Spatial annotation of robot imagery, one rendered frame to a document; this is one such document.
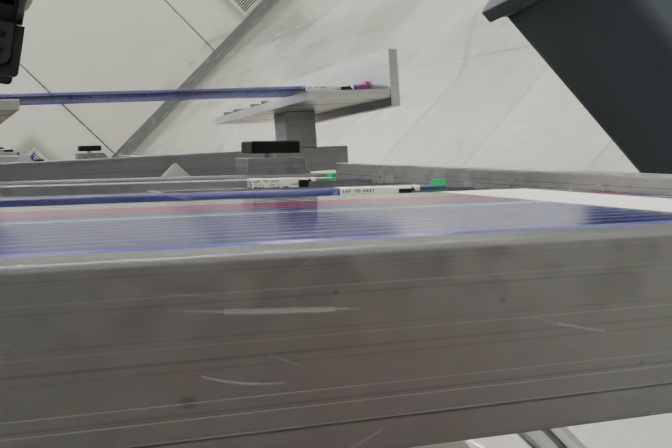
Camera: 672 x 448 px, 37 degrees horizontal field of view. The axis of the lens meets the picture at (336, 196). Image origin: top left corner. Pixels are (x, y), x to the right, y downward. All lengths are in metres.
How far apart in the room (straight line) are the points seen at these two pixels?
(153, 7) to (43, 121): 1.29
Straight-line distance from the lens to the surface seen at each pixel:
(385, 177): 0.90
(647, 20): 1.14
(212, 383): 0.29
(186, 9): 8.64
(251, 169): 0.99
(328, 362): 0.30
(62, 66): 8.43
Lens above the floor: 1.00
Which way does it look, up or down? 17 degrees down
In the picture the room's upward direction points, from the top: 45 degrees counter-clockwise
